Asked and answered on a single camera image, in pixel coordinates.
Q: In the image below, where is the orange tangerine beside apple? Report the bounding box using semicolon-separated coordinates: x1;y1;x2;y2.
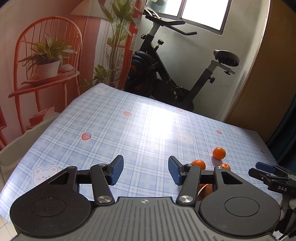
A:
191;160;206;170

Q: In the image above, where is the orange tangerine front centre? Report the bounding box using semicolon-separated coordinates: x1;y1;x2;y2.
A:
197;184;213;201

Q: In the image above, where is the teal curtain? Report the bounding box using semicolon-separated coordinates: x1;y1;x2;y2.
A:
267;97;296;171

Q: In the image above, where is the orange tangerine near plate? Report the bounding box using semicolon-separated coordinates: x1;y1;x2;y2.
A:
220;163;231;171

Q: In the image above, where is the orange tangerine behind lemon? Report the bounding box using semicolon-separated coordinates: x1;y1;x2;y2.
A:
212;147;226;161

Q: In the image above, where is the blue plaid tablecloth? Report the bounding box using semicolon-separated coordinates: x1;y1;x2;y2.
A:
1;84;276;219

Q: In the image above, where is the wooden wardrobe panel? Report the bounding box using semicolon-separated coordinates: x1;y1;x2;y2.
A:
225;1;295;142

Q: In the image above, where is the black exercise bike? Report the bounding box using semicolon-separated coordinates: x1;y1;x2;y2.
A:
123;7;240;112

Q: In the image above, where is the printed wall backdrop curtain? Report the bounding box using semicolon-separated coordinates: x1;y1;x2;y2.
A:
1;1;144;147

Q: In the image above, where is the window with grey frame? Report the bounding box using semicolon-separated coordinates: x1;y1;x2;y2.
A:
145;0;232;35

